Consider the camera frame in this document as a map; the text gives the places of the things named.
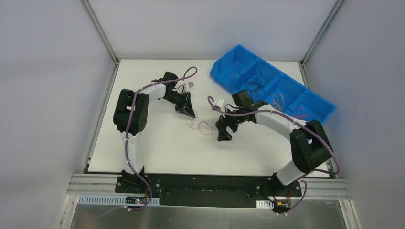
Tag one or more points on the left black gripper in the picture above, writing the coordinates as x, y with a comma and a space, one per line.
182, 101

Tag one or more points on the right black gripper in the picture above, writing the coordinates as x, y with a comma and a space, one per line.
230, 120

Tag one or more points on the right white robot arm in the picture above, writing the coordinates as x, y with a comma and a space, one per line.
309, 144

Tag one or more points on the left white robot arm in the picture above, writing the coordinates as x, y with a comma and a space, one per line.
131, 115

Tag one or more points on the blue compartment bin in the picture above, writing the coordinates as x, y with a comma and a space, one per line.
241, 69

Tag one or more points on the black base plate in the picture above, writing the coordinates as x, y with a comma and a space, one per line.
207, 190

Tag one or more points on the aluminium frame rail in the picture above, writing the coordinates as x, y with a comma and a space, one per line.
312, 188

